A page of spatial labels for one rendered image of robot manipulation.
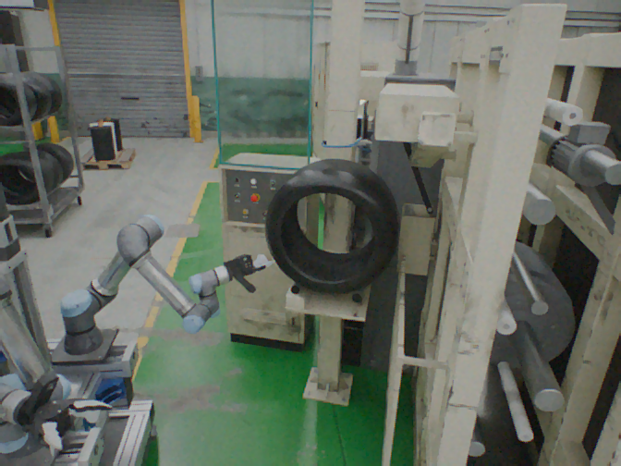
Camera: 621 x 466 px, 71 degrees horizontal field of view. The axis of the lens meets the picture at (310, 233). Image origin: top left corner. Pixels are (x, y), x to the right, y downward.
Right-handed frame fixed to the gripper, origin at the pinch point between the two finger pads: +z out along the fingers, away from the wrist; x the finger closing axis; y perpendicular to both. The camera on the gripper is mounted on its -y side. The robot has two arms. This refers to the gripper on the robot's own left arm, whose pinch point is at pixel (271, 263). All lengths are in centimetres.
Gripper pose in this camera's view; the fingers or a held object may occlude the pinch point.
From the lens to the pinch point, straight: 191.9
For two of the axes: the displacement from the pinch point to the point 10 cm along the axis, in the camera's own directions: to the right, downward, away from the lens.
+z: 8.7, -2.8, 4.1
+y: -2.5, -9.6, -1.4
